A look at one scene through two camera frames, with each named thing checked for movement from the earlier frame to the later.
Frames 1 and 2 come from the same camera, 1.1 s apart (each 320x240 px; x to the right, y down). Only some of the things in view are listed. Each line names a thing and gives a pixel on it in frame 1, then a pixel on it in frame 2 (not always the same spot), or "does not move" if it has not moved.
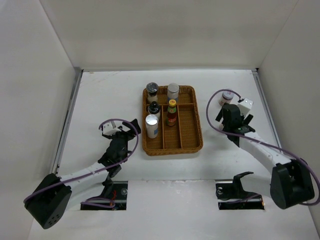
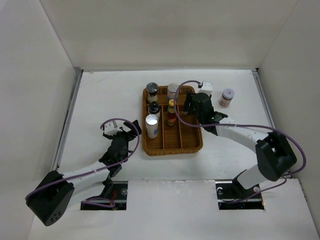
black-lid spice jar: x=152 y=88 does not move
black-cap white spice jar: x=154 y=108 does not move
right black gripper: x=247 y=120 to x=189 y=99
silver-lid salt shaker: x=152 y=123 does not move
